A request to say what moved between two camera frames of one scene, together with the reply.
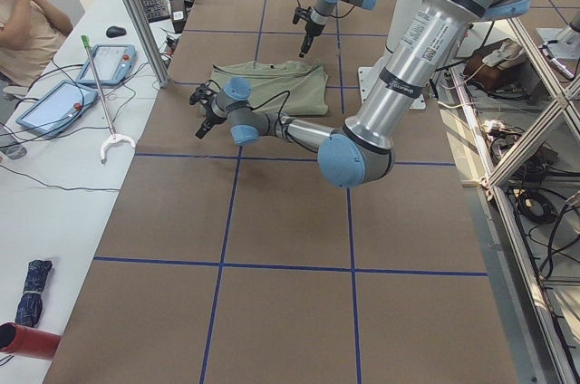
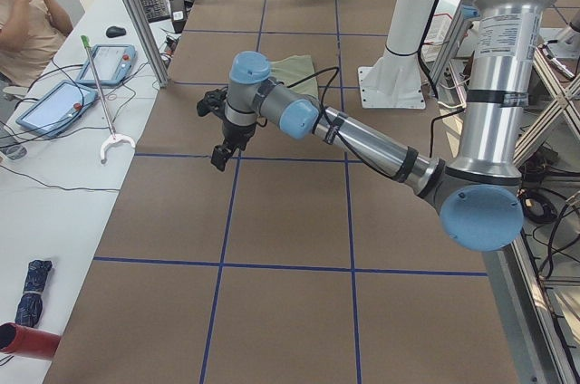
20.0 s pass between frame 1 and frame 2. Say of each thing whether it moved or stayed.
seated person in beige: stayed
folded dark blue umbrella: stayed
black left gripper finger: moved
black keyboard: stayed
